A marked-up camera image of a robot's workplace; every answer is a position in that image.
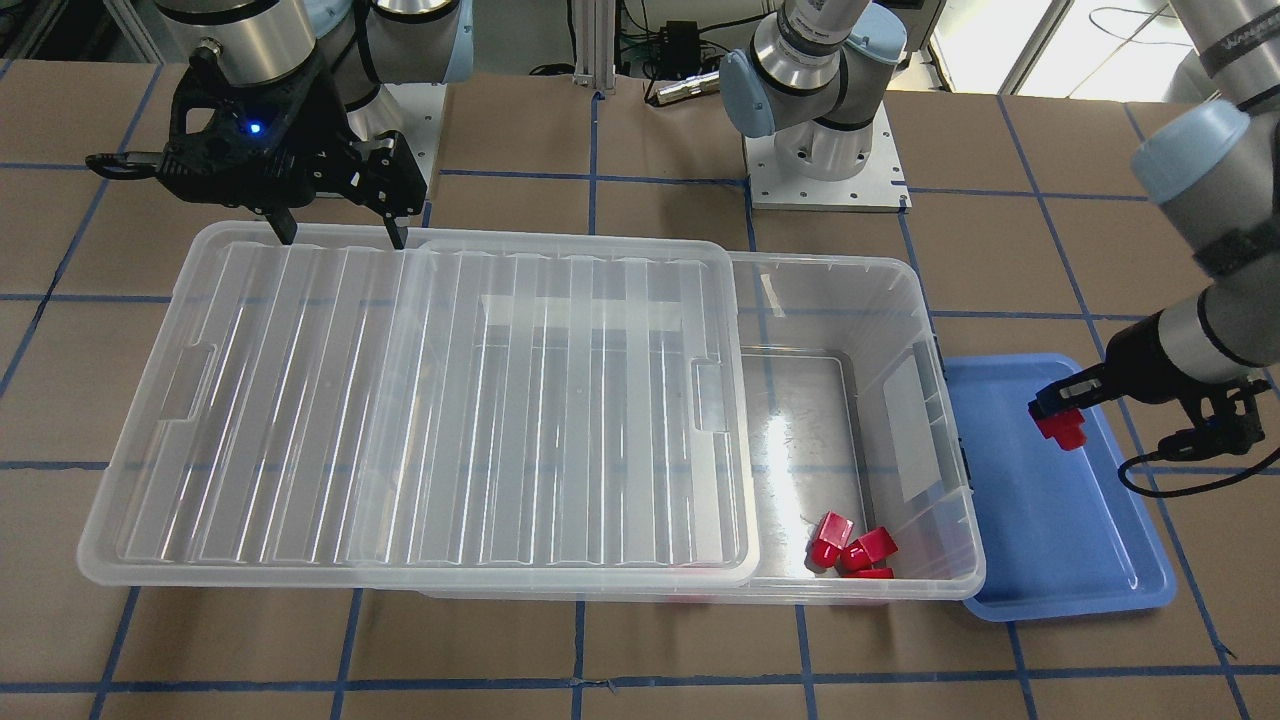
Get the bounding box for red block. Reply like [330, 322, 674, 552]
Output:
[1030, 409, 1087, 452]

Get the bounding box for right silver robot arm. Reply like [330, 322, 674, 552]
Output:
[84, 1, 474, 250]

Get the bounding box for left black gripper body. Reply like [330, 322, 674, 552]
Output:
[1085, 318, 1176, 406]

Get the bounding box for clear plastic box lid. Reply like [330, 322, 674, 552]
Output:
[77, 222, 762, 598]

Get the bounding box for blue plastic tray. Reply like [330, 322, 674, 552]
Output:
[945, 354, 1178, 623]

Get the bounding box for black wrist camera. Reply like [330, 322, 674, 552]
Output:
[1156, 378, 1268, 462]

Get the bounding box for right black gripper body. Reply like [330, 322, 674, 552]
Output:
[84, 45, 428, 223]

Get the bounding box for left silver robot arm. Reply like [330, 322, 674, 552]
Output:
[718, 1, 1277, 421]

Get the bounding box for clear plastic storage box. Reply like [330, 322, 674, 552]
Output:
[367, 236, 986, 603]

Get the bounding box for red blocks in box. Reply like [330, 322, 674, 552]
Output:
[806, 512, 899, 580]

